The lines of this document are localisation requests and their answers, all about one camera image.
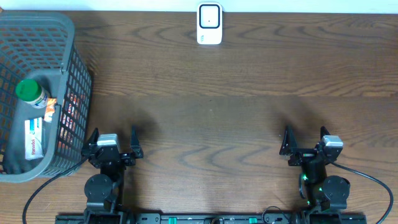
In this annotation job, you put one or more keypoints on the white barcode scanner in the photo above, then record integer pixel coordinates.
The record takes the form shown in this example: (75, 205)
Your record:
(209, 23)

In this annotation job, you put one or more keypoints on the white medicine box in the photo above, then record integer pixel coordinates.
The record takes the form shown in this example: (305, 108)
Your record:
(34, 134)

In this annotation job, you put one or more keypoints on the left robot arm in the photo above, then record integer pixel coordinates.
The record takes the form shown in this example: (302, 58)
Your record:
(104, 191)

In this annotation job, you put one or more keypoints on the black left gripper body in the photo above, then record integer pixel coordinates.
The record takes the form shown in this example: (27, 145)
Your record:
(124, 160)

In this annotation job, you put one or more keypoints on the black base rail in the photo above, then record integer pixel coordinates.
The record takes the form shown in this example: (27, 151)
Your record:
(272, 218)

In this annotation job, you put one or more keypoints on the orange chocolate bar wrapper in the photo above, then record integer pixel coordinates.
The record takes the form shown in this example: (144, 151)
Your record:
(71, 120)

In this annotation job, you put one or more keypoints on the orange small packet box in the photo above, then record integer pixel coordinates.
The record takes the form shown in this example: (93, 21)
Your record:
(50, 110)

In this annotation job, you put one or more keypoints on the green-lidded white jar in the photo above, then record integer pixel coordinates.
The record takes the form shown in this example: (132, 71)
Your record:
(32, 93)

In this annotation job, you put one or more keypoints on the grey plastic mesh basket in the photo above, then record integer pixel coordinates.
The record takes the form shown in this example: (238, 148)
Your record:
(39, 46)

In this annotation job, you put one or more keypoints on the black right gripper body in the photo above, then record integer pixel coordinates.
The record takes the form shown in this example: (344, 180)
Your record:
(303, 155)

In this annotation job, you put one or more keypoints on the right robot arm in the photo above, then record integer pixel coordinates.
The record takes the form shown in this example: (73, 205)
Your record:
(327, 192)

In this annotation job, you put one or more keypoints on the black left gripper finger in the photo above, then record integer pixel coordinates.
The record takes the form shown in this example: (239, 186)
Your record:
(92, 140)
(134, 142)

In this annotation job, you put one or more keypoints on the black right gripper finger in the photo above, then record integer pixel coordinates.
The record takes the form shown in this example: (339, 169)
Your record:
(323, 132)
(289, 143)

